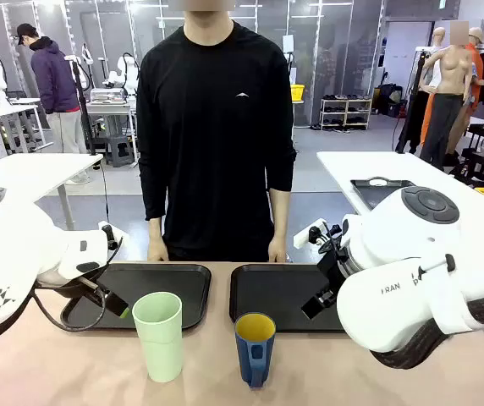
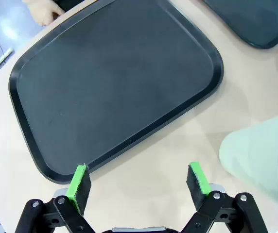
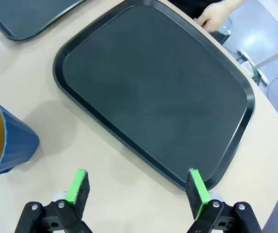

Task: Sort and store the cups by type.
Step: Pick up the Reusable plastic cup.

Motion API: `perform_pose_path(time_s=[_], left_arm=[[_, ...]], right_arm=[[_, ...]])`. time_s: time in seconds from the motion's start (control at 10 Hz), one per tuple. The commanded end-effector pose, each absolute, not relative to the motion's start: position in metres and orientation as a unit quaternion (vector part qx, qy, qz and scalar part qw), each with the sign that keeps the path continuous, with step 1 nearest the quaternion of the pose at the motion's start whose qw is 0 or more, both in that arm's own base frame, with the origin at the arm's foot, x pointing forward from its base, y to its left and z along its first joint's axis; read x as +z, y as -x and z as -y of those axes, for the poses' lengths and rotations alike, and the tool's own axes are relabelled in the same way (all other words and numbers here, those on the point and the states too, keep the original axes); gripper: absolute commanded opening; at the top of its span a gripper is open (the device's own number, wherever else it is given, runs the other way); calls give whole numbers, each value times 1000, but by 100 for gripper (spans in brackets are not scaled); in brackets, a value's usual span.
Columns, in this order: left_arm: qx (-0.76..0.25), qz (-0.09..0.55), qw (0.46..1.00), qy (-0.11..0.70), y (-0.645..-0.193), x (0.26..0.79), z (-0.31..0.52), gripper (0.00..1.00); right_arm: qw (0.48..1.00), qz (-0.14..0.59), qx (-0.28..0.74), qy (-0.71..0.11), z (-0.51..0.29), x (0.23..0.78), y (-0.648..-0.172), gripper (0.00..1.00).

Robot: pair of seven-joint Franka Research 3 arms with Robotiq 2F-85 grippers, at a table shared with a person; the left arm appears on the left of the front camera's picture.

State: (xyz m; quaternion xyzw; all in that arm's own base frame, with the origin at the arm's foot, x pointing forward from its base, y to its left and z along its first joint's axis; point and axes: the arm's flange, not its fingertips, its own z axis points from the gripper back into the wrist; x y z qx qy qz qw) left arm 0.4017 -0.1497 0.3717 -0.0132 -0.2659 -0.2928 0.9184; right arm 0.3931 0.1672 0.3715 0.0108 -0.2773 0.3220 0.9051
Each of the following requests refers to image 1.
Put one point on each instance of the clear display case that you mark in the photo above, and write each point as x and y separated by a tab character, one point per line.
107	95

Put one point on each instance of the person's left forearm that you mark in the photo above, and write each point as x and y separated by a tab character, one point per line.
280	213

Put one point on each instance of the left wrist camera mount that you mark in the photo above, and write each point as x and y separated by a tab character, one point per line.
113	232

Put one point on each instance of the light green plastic cup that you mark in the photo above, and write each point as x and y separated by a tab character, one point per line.
158	338

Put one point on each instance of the grey plastic stool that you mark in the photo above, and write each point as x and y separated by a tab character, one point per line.
119	151

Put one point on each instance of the person in black shirt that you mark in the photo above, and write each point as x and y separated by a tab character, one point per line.
214	139

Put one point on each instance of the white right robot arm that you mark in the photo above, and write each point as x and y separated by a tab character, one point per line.
398	270

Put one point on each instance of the black plastic tray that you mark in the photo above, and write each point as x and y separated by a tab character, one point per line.
276	296
161	292

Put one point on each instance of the black tray with white disc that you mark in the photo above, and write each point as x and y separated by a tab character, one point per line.
373	192

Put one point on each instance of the bare beige mannequin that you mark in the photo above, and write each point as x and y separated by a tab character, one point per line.
449	80

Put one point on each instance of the white shoe rack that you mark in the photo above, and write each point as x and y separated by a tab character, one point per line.
345	113

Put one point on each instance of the person's right forearm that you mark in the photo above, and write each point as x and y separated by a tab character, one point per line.
155	230

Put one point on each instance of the person in purple hoodie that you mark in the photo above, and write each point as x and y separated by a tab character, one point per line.
56	80

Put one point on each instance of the blue mug yellow inside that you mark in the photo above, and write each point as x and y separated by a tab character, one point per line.
254	351

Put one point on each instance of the black tripod stand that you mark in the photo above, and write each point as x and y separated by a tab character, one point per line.
82	105

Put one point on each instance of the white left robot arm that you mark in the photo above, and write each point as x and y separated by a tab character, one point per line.
9	249

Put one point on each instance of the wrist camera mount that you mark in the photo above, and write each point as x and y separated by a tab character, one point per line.
309	237
113	232

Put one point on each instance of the person's right hand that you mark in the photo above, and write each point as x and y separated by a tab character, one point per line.
157	250

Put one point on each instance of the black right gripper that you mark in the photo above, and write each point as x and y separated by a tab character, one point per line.
333	270

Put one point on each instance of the person's left hand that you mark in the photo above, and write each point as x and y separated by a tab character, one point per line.
277	250

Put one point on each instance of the yellow basket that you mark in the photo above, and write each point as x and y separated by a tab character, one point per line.
297	93

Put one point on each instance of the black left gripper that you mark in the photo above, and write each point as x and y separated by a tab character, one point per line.
89	282

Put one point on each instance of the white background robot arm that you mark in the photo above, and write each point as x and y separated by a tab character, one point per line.
124	72

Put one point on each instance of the white background desk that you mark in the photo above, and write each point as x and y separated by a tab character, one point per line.
5	114

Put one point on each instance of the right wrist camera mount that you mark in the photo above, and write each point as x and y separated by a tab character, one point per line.
309	237

